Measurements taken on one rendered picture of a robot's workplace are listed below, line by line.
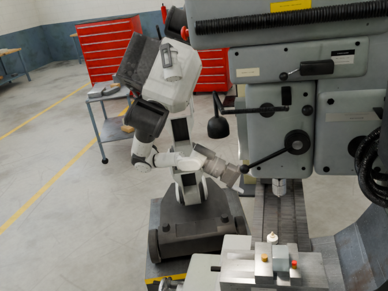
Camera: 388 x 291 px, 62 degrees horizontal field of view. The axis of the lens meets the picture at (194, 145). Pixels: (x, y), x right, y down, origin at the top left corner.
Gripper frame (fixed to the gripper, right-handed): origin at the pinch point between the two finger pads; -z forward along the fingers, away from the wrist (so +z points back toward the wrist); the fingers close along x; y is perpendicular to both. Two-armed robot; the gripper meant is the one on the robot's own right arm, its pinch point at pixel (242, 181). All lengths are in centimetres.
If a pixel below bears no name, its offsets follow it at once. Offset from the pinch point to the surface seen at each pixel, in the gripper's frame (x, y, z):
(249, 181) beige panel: -94, 146, -40
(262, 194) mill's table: -9.4, 11.1, -14.6
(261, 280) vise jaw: -0.3, -46.8, -12.6
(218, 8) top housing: 66, -38, 38
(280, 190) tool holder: 21.6, -27.3, -6.1
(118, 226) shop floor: -159, 79, 52
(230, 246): -22.8, -16.5, -8.0
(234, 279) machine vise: -6.6, -46.2, -5.6
